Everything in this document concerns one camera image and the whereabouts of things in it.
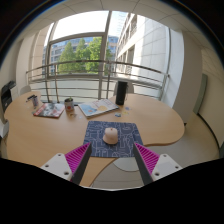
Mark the small blue sticker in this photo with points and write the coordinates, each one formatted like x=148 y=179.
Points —
x=118 y=115

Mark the small yellow round sticker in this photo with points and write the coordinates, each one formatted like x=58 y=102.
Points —
x=125 y=113

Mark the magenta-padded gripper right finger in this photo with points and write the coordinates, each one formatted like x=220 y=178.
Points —
x=165 y=165

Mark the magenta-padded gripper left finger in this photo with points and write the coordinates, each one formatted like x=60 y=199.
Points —
x=60 y=165

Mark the white chair with wooden legs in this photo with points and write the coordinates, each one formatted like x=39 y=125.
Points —
x=3 y=128

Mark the pale pink computer mouse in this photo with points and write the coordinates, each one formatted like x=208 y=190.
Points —
x=110 y=136

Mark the black and white printer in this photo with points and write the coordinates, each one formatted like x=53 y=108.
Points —
x=7 y=95

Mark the red cover magazine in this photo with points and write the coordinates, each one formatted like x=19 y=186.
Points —
x=49 y=110

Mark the black cylindrical bottle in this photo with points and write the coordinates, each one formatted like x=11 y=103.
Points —
x=121 y=92

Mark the metal balcony railing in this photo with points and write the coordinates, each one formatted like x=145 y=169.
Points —
x=100 y=61

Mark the blue patterned mouse pad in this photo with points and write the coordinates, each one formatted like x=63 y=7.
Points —
x=128 y=136

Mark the light blue illustrated book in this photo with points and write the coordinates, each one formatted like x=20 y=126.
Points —
x=98 y=107

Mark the small dark blue box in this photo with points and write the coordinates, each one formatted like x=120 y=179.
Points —
x=30 y=97

